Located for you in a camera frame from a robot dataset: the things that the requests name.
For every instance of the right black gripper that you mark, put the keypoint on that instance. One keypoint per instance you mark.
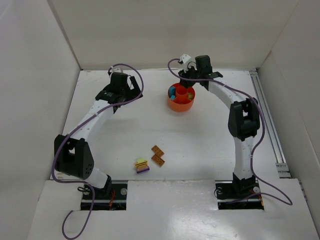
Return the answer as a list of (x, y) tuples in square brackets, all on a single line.
[(188, 81)]

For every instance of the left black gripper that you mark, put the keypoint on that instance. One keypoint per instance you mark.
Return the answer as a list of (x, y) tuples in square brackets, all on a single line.
[(135, 85)]

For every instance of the light green sloped lego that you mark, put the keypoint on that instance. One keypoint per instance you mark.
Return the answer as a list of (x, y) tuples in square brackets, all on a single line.
[(190, 96)]

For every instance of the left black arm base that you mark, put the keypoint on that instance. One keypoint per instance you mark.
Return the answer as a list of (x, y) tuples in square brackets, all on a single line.
[(116, 200)]

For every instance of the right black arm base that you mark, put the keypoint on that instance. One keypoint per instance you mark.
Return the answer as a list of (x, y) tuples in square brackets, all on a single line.
[(228, 199)]

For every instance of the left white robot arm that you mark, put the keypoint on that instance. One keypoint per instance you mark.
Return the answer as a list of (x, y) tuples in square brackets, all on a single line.
[(72, 152)]

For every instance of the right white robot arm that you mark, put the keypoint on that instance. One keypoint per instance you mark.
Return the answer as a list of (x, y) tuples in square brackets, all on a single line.
[(243, 122)]

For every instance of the orange round divided container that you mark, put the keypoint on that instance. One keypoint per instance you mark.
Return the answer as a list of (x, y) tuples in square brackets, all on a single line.
[(181, 102)]

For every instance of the brown lego plate upper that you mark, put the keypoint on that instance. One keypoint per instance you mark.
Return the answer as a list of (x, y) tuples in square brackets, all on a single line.
[(157, 151)]

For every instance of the brown lego plate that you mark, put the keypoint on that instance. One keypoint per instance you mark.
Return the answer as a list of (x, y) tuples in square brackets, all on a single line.
[(158, 160), (157, 151)]

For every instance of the brown lego plate lower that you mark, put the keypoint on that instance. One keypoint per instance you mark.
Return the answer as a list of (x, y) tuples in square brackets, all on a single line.
[(158, 160)]

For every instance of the striped stacked lego figure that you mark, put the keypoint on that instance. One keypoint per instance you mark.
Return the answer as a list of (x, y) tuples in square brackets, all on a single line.
[(141, 165)]

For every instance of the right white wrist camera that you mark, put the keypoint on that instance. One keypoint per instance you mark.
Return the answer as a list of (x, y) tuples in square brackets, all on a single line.
[(184, 60)]

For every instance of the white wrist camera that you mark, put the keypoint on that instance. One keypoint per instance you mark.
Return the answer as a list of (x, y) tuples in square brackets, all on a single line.
[(184, 60), (114, 69)]

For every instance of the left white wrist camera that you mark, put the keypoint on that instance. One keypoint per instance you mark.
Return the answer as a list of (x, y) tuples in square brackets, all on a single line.
[(114, 69)]

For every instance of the aluminium rail right side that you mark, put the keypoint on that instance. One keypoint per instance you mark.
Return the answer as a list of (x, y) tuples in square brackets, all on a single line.
[(281, 164)]

